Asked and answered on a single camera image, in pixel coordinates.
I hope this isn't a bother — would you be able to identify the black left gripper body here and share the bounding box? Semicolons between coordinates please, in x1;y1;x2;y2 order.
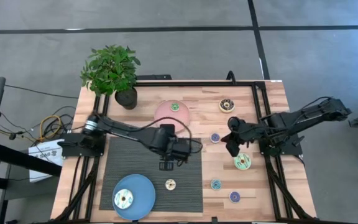
166;138;194;162

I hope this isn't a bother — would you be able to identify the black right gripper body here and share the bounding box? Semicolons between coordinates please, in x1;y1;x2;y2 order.
227;116;260;142

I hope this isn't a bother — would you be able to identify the large mint green donut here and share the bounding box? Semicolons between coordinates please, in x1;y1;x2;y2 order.
233;152;252;171

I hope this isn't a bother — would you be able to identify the large chocolate-iced donut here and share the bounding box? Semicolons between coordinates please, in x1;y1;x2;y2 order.
218;98;236;114

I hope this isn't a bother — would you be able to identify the large white teal-swirl donut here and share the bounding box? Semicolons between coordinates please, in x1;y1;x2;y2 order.
113;188;134;210

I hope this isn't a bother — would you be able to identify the grey woven placemat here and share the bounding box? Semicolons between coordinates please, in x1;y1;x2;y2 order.
99;136;204;216

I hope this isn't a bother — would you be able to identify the blue plate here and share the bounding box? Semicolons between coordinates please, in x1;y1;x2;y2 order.
112;174;157;221

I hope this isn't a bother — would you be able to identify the pink plate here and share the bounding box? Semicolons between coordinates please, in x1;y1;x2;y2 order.
154;99;191;134

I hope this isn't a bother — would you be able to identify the black power strip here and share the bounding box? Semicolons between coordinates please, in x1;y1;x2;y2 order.
136;74;173;81

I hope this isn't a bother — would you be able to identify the green plant in black pot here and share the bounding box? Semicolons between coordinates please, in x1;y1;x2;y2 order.
80;44;142;110

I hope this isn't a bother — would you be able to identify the white printed cardboard box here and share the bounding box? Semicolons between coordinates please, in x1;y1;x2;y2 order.
28;139;65;184

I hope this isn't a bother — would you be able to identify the black desk bar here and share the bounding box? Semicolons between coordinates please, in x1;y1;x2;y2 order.
0;142;62;177

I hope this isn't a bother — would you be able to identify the black looped cable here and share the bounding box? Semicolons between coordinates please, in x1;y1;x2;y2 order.
226;70;237;85

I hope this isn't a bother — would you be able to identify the black aluminium table frame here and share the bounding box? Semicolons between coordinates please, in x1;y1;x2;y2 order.
54;80;318;223

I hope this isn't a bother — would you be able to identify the black cable bundle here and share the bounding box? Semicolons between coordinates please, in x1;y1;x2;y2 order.
0;105;77;147

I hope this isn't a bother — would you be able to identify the yellow cable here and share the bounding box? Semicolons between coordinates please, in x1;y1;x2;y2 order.
39;114;62;142

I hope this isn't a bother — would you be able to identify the long black floor cable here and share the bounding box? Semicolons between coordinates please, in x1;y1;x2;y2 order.
4;83;79;100

